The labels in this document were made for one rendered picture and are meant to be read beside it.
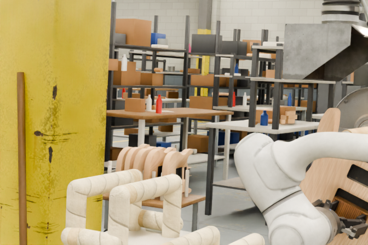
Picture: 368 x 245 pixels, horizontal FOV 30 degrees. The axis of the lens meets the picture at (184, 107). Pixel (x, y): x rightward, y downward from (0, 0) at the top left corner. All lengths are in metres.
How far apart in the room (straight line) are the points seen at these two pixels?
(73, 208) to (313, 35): 0.86
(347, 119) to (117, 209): 1.08
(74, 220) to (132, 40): 7.88
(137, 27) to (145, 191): 7.94
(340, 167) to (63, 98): 0.87
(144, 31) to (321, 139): 7.74
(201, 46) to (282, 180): 9.42
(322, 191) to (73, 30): 0.91
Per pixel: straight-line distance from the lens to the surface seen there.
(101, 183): 1.15
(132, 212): 1.25
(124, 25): 9.06
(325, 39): 1.73
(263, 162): 1.49
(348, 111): 2.01
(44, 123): 2.14
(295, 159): 1.48
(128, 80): 8.87
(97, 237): 1.08
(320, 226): 1.50
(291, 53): 1.76
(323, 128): 1.84
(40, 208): 2.18
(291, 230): 1.44
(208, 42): 10.81
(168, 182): 1.17
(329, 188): 1.84
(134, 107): 7.86
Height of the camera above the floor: 1.39
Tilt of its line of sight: 3 degrees down
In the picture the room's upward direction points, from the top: 3 degrees clockwise
